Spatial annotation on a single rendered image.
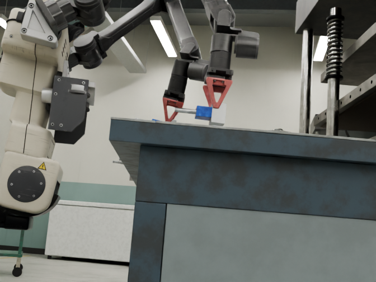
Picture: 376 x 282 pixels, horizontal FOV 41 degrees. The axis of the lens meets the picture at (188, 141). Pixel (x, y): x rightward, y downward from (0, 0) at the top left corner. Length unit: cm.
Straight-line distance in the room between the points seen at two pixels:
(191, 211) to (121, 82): 863
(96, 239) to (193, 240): 741
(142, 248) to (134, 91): 853
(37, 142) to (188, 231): 80
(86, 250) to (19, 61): 679
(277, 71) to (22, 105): 776
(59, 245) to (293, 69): 491
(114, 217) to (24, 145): 665
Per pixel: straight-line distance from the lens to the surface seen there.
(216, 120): 130
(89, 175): 922
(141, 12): 199
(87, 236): 826
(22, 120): 158
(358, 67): 269
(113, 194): 905
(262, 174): 83
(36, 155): 152
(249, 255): 83
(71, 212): 836
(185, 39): 173
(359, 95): 226
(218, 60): 134
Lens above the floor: 63
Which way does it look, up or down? 10 degrees up
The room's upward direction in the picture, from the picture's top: 4 degrees clockwise
